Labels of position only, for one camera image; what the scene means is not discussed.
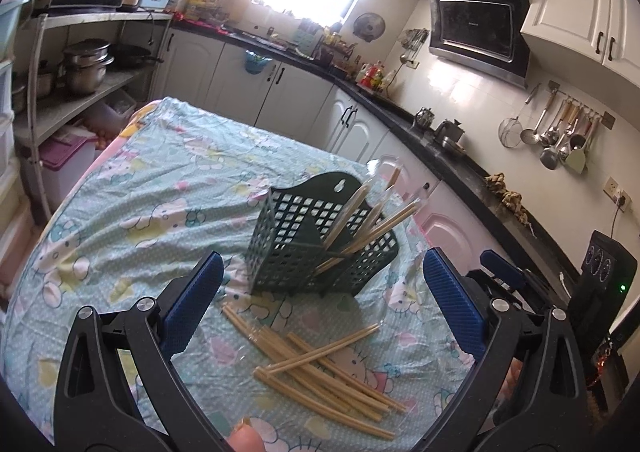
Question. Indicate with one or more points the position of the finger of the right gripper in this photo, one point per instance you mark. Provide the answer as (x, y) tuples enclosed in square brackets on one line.
[(502, 269)]

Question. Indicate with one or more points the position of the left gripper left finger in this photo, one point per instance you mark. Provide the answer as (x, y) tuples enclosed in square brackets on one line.
[(94, 409)]

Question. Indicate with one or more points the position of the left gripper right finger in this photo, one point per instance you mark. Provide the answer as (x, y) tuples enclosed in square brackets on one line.
[(526, 389)]

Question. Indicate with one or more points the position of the dark green utensil basket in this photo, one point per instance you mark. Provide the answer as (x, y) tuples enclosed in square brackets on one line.
[(288, 252)]

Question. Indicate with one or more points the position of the black kitchen countertop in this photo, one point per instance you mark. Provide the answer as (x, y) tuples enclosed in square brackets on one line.
[(531, 248)]

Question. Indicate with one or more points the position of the person's left hand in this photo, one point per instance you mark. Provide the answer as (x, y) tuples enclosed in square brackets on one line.
[(244, 438)]

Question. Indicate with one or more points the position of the white lower cabinets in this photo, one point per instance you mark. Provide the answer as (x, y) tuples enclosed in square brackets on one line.
[(288, 101)]

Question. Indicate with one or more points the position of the ginger roots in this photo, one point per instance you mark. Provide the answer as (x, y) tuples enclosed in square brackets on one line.
[(511, 200)]

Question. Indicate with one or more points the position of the steel ladle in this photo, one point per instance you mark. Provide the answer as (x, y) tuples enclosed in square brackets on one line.
[(550, 155)]

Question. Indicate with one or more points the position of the green spatula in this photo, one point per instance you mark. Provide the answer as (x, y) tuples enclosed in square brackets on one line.
[(576, 158)]

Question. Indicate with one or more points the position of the steel kettle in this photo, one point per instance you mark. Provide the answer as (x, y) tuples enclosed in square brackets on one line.
[(448, 135)]

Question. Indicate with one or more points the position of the small steel teapot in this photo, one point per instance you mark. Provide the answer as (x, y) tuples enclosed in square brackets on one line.
[(423, 119)]

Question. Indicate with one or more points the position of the plastic drawer tower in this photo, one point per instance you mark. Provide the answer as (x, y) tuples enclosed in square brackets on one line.
[(16, 219)]

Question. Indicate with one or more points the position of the red sauce bottles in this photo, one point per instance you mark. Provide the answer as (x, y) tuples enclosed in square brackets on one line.
[(371, 76)]

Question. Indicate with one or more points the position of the pink storage box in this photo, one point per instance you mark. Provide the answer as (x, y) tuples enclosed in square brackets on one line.
[(65, 157)]

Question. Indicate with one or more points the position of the black range hood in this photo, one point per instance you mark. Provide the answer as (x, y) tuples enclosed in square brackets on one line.
[(484, 35)]

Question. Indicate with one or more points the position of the white upper cabinet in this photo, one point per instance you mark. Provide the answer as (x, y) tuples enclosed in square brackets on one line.
[(604, 31)]

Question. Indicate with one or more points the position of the metal storage shelf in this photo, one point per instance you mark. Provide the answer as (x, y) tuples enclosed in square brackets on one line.
[(42, 116)]

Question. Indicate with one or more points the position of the blue hanging basket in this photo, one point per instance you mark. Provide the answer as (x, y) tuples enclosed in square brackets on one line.
[(255, 63)]

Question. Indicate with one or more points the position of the stainless steel pot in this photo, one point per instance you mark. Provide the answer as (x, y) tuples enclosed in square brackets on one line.
[(84, 65)]

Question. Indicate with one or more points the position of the black frying pan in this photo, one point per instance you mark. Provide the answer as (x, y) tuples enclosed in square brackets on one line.
[(131, 56)]

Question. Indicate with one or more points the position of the wire mesh skimmer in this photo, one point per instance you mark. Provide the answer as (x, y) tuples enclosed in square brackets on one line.
[(509, 131)]

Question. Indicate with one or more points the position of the wall utensil rail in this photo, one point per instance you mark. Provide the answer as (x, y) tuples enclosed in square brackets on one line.
[(607, 120)]

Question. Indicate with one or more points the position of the small wall fan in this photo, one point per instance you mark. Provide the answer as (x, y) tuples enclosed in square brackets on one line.
[(369, 26)]

